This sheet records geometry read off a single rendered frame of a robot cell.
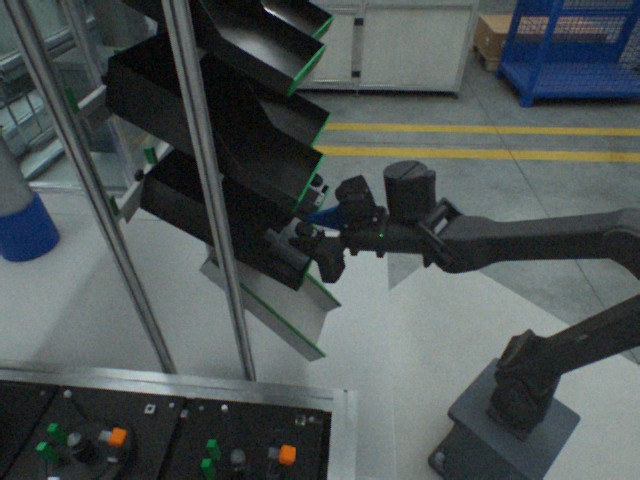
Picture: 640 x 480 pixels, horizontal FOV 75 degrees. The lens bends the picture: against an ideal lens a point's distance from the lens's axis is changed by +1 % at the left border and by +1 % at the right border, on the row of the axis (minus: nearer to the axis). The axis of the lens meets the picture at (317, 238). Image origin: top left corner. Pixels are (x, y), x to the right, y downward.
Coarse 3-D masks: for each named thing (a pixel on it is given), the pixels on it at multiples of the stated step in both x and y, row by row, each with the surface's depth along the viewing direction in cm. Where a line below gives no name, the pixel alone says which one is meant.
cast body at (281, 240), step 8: (296, 224) 67; (304, 224) 67; (272, 232) 70; (288, 232) 66; (296, 232) 66; (304, 232) 66; (312, 232) 67; (272, 240) 70; (280, 240) 67; (272, 248) 69; (280, 248) 68; (288, 248) 68; (280, 256) 69; (288, 256) 69; (296, 256) 68; (304, 256) 68; (296, 264) 69; (304, 264) 69
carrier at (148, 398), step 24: (48, 408) 75; (72, 408) 75; (96, 408) 75; (120, 408) 75; (144, 408) 75; (168, 408) 75; (48, 432) 72; (72, 432) 70; (96, 432) 70; (144, 432) 72; (168, 432) 72; (24, 456) 69; (48, 456) 64; (72, 456) 67; (96, 456) 67; (120, 456) 66; (144, 456) 69
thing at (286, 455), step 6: (270, 450) 60; (276, 450) 61; (282, 450) 60; (288, 450) 60; (294, 450) 60; (270, 456) 60; (276, 456) 60; (282, 456) 59; (288, 456) 59; (294, 456) 60; (276, 462) 62; (282, 462) 60; (288, 462) 59; (270, 468) 64; (276, 468) 62; (282, 468) 62; (276, 474) 64
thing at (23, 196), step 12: (0, 144) 104; (0, 156) 104; (12, 156) 109; (0, 168) 105; (12, 168) 108; (0, 180) 106; (12, 180) 108; (24, 180) 113; (0, 192) 107; (12, 192) 109; (24, 192) 113; (0, 204) 108; (12, 204) 110; (24, 204) 113; (0, 216) 110
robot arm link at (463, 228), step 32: (448, 224) 55; (480, 224) 52; (512, 224) 50; (544, 224) 46; (576, 224) 44; (608, 224) 41; (480, 256) 51; (512, 256) 49; (544, 256) 46; (576, 256) 44; (608, 256) 41
